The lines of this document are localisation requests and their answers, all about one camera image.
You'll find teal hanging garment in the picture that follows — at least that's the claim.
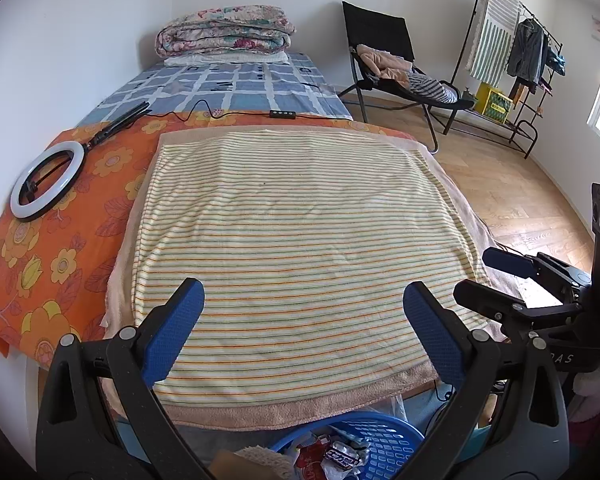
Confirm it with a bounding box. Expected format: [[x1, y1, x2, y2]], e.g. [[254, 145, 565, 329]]
[[547, 42, 568, 76]]

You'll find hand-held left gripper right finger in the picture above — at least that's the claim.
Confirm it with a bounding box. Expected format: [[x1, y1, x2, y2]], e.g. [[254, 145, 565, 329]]
[[402, 281, 570, 480]]

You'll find folded floral quilt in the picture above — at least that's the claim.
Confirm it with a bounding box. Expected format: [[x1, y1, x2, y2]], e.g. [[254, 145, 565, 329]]
[[156, 5, 297, 58]]

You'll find folded white cloth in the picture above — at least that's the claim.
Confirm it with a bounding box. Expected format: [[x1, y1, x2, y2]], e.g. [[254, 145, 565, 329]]
[[164, 50, 291, 67]]

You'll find blue plaid bedsheet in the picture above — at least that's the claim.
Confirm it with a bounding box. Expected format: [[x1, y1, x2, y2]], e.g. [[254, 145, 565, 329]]
[[75, 50, 353, 126]]

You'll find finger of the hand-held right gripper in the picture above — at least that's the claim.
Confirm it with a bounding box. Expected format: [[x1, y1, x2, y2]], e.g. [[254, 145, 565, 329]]
[[452, 280, 583, 331], [482, 247, 593, 301]]

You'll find black folding chair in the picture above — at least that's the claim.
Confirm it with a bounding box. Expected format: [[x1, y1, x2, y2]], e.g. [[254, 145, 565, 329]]
[[337, 1, 476, 153]]

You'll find blue plastic basket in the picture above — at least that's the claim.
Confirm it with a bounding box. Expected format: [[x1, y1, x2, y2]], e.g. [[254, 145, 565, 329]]
[[270, 411, 428, 480]]

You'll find black cable with inline remote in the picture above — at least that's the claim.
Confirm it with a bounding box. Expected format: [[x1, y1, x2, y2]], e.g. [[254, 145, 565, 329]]
[[145, 99, 353, 123]]

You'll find white ring light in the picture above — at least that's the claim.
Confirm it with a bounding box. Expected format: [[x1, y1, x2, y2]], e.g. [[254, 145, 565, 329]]
[[10, 140, 87, 222]]

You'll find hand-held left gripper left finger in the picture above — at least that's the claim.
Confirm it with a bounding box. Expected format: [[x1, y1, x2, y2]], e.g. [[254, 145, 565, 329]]
[[36, 277, 206, 480]]

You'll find striped garment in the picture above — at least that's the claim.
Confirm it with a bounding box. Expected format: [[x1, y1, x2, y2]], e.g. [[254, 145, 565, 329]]
[[407, 72, 461, 103]]

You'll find beige fuzzy cloth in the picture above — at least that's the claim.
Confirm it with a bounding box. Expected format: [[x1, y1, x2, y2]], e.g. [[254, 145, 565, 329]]
[[235, 445, 293, 480]]

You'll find black clothes rack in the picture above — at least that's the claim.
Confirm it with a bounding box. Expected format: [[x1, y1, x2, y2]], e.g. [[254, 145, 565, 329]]
[[452, 0, 563, 160]]

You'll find dark hanging jacket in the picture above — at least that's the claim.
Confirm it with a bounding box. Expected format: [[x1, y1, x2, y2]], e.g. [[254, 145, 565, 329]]
[[506, 19, 551, 91]]

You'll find yellow box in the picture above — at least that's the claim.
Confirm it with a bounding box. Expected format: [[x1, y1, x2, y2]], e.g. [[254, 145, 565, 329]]
[[475, 82, 515, 125]]

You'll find orange floral sheet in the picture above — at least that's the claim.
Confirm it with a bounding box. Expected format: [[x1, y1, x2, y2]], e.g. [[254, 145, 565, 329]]
[[0, 110, 421, 371]]

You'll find chocolate bar wrapper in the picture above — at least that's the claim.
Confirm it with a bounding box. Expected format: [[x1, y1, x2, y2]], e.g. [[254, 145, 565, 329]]
[[325, 442, 371, 471]]

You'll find black tripod stand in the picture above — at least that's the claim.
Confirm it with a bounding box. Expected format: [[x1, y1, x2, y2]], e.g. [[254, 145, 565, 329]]
[[82, 101, 151, 148]]

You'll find hanging green striped towel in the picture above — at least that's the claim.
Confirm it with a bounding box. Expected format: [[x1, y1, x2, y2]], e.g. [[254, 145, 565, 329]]
[[466, 0, 521, 86]]

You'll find peach cloth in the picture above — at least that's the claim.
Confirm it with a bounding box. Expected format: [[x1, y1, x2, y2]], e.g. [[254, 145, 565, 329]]
[[356, 44, 413, 83]]

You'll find person's right forearm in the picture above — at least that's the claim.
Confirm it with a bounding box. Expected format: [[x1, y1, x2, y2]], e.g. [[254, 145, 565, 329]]
[[572, 362, 600, 423]]

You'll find brown cardboard piece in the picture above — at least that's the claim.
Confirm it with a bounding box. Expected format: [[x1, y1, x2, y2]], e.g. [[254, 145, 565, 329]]
[[212, 450, 261, 480]]

